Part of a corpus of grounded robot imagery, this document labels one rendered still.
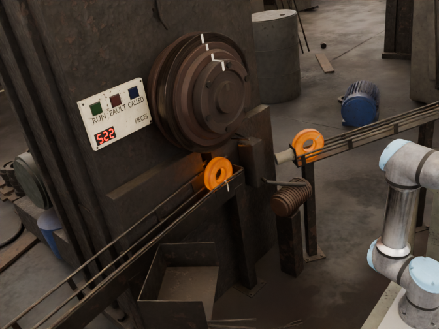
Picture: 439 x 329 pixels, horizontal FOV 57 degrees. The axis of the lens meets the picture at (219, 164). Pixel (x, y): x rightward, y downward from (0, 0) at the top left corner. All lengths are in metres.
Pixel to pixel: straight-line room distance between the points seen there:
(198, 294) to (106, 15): 0.99
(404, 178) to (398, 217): 0.16
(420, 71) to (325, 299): 2.61
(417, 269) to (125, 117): 1.14
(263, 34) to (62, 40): 3.07
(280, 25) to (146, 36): 2.81
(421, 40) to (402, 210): 2.81
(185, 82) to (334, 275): 1.35
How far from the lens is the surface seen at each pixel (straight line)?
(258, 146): 1.88
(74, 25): 1.42
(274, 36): 4.26
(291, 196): 1.98
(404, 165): 1.35
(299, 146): 1.99
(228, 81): 1.54
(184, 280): 1.50
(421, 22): 4.10
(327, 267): 2.34
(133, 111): 1.53
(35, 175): 2.60
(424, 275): 1.54
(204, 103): 1.46
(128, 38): 1.52
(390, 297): 1.83
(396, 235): 1.52
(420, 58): 4.17
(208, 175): 1.72
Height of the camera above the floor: 1.64
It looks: 29 degrees down
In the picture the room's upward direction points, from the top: 10 degrees counter-clockwise
